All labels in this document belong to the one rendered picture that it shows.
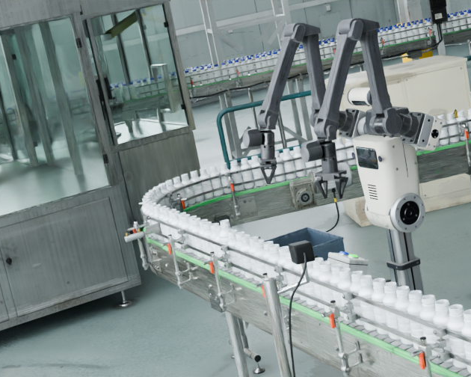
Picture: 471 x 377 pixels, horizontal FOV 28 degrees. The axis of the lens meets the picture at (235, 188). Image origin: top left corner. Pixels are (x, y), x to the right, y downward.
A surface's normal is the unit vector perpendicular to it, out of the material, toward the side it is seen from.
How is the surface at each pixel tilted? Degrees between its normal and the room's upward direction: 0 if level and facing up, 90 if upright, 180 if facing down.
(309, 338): 90
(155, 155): 90
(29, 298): 90
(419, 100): 90
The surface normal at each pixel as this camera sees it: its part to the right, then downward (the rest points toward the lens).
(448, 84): 0.14, 0.18
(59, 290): 0.43, 0.10
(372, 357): -0.88, 0.26
